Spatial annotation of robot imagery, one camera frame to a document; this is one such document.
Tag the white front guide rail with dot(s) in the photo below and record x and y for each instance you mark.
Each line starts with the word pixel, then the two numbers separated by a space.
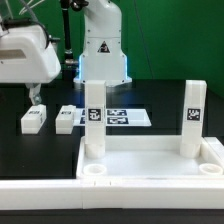
pixel 87 194

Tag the white desk top tray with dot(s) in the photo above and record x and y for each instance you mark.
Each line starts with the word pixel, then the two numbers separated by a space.
pixel 147 157

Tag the white right guide block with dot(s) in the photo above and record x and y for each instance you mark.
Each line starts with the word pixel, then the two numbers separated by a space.
pixel 217 148

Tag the fiducial marker sheet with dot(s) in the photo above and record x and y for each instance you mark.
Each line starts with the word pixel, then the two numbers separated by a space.
pixel 127 117

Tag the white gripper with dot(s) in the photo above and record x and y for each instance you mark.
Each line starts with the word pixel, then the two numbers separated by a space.
pixel 25 58

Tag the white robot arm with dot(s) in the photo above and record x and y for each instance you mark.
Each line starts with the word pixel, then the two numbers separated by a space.
pixel 102 57

